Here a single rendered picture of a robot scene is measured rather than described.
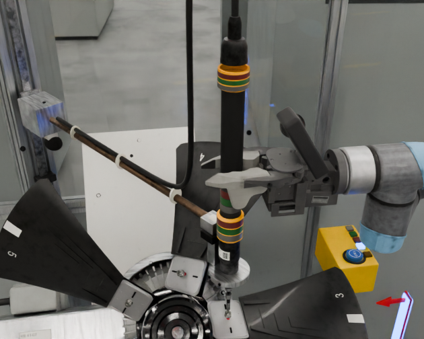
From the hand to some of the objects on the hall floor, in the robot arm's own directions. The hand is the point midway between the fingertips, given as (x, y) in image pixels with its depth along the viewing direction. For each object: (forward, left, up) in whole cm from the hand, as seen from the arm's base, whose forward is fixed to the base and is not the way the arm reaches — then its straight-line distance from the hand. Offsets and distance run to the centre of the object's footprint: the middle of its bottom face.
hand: (212, 169), depth 76 cm
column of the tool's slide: (+41, -55, -151) cm, 166 cm away
